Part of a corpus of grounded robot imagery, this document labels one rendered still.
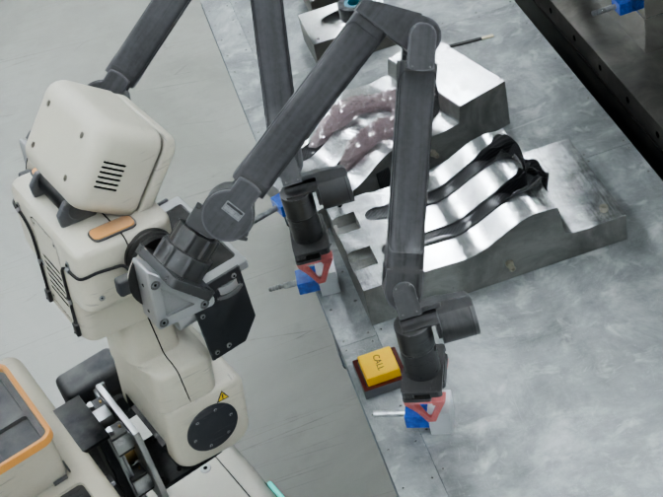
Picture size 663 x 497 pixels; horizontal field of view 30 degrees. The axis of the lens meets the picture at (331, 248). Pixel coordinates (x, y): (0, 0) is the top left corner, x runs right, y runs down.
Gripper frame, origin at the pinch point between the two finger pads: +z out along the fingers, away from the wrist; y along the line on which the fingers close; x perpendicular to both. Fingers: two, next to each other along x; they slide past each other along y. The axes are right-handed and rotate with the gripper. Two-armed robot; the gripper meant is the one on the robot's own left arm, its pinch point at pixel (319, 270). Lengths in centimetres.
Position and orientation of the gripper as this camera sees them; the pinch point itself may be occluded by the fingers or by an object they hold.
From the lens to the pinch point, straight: 231.9
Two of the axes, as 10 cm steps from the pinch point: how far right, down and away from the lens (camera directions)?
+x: -9.7, 2.5, 0.4
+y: -1.4, -6.3, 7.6
